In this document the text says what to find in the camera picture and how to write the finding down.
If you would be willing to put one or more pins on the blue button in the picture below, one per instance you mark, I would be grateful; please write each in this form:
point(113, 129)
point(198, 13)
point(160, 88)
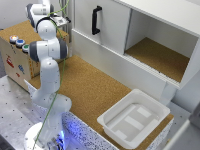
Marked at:
point(20, 42)

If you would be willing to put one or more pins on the red button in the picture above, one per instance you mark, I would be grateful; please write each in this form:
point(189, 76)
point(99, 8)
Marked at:
point(13, 38)

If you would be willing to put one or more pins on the white sliding door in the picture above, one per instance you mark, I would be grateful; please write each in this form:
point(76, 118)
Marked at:
point(113, 23)

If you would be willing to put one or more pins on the green button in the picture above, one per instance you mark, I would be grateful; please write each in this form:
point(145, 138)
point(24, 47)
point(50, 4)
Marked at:
point(25, 48)

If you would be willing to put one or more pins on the wooden drawer box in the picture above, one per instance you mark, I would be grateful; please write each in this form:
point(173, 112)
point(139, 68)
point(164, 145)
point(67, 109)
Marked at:
point(15, 63)

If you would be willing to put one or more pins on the white plastic box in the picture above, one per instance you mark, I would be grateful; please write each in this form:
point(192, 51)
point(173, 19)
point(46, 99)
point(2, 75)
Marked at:
point(133, 120)

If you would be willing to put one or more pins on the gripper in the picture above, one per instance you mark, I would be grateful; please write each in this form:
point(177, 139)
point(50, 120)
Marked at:
point(61, 21)

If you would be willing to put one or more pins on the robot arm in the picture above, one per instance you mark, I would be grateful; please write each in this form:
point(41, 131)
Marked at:
point(50, 76)

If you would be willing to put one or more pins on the white cabinet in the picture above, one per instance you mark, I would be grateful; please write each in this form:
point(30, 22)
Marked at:
point(156, 20)

